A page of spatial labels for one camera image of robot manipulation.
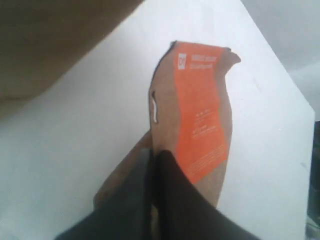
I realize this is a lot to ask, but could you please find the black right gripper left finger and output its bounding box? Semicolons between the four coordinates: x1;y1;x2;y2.
56;148;153;240

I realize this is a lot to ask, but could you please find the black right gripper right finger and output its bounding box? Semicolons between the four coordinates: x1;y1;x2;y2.
153;150;257;240

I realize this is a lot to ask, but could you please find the brown pouch with orange label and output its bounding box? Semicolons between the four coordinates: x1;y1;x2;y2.
93;41;241;208

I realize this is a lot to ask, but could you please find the brown paper shopping bag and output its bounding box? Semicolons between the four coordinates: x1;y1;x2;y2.
0;0;141;117

